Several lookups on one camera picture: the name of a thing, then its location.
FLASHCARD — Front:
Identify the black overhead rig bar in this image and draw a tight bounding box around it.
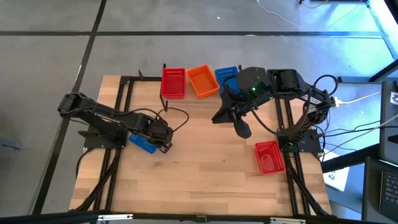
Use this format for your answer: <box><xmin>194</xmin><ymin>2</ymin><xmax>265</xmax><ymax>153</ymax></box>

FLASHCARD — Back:
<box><xmin>0</xmin><ymin>210</ymin><xmax>398</xmax><ymax>224</ymax></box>

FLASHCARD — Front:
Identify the black aluminium table frame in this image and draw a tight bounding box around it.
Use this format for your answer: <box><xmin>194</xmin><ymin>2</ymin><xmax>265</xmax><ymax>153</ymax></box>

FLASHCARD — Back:
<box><xmin>72</xmin><ymin>75</ymin><xmax>163</xmax><ymax>213</ymax></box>
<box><xmin>274</xmin><ymin>93</ymin><xmax>332</xmax><ymax>217</ymax></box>

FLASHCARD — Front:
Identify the black monitor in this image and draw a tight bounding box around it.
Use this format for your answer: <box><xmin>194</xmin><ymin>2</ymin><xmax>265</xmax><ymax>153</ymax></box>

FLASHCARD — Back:
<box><xmin>378</xmin><ymin>80</ymin><xmax>398</xmax><ymax>166</ymax></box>

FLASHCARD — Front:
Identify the black floor cable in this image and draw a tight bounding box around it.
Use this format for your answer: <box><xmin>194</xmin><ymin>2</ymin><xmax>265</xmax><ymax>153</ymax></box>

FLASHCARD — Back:
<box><xmin>312</xmin><ymin>119</ymin><xmax>382</xmax><ymax>151</ymax></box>

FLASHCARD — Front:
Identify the white paper sheet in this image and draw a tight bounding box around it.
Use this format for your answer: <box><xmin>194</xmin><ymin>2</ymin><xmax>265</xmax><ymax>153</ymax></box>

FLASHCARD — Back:
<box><xmin>322</xmin><ymin>148</ymin><xmax>350</xmax><ymax>192</ymax></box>

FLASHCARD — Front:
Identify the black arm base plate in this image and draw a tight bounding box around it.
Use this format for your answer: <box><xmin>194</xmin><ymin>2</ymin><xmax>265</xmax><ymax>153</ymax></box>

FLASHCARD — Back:
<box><xmin>83</xmin><ymin>129</ymin><xmax>127</xmax><ymax>150</ymax></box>
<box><xmin>278</xmin><ymin>135</ymin><xmax>323</xmax><ymax>154</ymax></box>

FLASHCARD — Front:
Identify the red plastic slotted basket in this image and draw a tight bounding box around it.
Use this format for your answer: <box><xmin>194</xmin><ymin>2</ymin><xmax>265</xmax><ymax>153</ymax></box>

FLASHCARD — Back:
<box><xmin>160</xmin><ymin>67</ymin><xmax>187</xmax><ymax>100</ymax></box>
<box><xmin>254</xmin><ymin>140</ymin><xmax>286</xmax><ymax>175</ymax></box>

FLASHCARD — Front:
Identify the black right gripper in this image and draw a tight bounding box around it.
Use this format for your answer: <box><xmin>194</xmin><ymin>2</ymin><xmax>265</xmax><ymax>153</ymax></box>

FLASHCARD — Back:
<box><xmin>211</xmin><ymin>89</ymin><xmax>275</xmax><ymax>140</ymax></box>

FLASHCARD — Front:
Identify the white floor cable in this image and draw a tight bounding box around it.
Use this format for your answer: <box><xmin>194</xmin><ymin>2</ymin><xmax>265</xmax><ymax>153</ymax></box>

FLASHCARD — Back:
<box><xmin>256</xmin><ymin>0</ymin><xmax>302</xmax><ymax>29</ymax></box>

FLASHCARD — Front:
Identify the blue plastic slotted basket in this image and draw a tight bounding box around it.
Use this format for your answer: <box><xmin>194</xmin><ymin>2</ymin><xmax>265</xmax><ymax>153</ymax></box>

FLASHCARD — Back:
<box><xmin>128</xmin><ymin>133</ymin><xmax>160</xmax><ymax>155</ymax></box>
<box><xmin>214</xmin><ymin>65</ymin><xmax>242</xmax><ymax>95</ymax></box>

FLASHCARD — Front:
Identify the orange plastic slotted basket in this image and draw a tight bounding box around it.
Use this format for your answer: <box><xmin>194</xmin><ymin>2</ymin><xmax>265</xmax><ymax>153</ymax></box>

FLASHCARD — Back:
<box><xmin>186</xmin><ymin>64</ymin><xmax>220</xmax><ymax>100</ymax></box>

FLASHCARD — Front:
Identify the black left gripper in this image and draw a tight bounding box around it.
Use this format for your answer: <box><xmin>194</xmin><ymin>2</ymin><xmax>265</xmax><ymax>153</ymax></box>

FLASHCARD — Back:
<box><xmin>145</xmin><ymin>118</ymin><xmax>174</xmax><ymax>155</ymax></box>

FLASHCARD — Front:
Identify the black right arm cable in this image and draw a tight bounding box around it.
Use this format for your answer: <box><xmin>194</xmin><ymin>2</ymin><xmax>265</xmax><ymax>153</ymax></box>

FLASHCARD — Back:
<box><xmin>244</xmin><ymin>101</ymin><xmax>292</xmax><ymax>138</ymax></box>

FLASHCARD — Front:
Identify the black keyboard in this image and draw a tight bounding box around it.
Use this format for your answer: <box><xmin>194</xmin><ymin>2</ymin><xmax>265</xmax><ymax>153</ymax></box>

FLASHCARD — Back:
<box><xmin>379</xmin><ymin>170</ymin><xmax>398</xmax><ymax>222</ymax></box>

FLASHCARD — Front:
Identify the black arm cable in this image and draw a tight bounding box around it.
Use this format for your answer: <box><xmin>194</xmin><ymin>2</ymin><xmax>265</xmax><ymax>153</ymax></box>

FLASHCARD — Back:
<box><xmin>244</xmin><ymin>101</ymin><xmax>292</xmax><ymax>138</ymax></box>
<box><xmin>154</xmin><ymin>106</ymin><xmax>190</xmax><ymax>134</ymax></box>

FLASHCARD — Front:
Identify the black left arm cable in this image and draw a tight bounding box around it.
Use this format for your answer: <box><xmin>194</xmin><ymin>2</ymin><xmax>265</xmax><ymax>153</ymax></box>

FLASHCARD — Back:
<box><xmin>154</xmin><ymin>106</ymin><xmax>190</xmax><ymax>134</ymax></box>

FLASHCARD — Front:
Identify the grey cable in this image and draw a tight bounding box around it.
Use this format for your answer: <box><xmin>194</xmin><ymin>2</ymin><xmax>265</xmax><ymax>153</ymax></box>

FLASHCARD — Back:
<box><xmin>323</xmin><ymin>112</ymin><xmax>398</xmax><ymax>147</ymax></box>

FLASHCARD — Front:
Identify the white cable with yellow plug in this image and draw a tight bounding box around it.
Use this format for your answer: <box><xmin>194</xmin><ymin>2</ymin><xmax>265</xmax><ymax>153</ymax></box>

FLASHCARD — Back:
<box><xmin>330</xmin><ymin>90</ymin><xmax>383</xmax><ymax>107</ymax></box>

